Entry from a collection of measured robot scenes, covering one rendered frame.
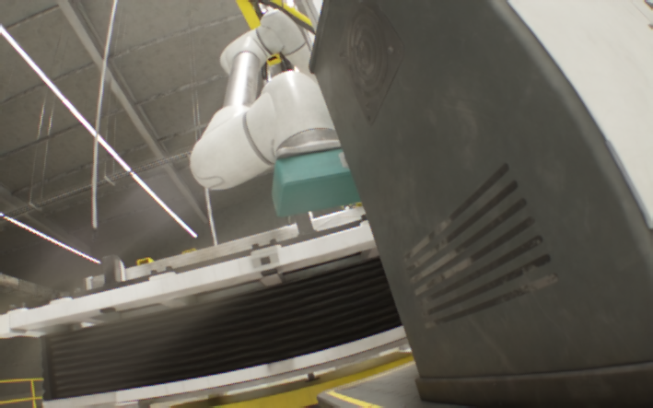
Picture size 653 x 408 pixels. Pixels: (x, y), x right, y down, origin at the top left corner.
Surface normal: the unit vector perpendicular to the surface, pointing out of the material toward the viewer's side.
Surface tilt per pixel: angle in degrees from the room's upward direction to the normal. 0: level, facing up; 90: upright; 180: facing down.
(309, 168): 90
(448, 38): 90
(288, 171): 90
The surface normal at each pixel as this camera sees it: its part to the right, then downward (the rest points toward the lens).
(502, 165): -0.94, 0.18
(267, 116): -0.42, -0.18
